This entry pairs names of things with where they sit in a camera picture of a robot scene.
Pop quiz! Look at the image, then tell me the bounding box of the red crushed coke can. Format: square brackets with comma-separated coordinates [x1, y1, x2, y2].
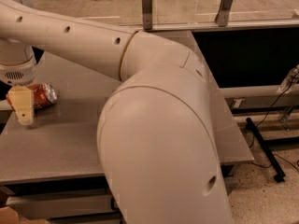
[6, 82, 59, 110]

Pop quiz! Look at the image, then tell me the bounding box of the metal railing bracket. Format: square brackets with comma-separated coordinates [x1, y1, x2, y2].
[215, 0, 234, 27]
[142, 0, 152, 30]

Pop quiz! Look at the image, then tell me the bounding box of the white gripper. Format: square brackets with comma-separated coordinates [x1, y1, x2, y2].
[0, 56, 36, 126]

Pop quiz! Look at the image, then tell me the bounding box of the cardboard box corner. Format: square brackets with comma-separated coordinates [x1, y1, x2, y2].
[0, 207, 47, 224]

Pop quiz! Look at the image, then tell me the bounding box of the middle metal railing bracket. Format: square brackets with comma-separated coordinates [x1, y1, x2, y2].
[142, 0, 152, 30]

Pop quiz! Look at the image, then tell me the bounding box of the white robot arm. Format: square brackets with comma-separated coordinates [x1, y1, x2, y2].
[0, 0, 233, 224]

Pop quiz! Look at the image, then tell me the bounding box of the black floor bar stand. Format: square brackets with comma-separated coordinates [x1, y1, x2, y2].
[246, 118, 286, 183]

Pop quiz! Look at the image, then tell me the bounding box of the grey top drawer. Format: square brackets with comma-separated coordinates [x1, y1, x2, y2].
[1, 172, 234, 224]

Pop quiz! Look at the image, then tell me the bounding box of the right metal railing bracket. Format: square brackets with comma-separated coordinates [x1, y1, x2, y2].
[215, 0, 234, 27]

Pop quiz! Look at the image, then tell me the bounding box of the grey metal railing beam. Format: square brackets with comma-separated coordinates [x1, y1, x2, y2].
[136, 18, 299, 33]

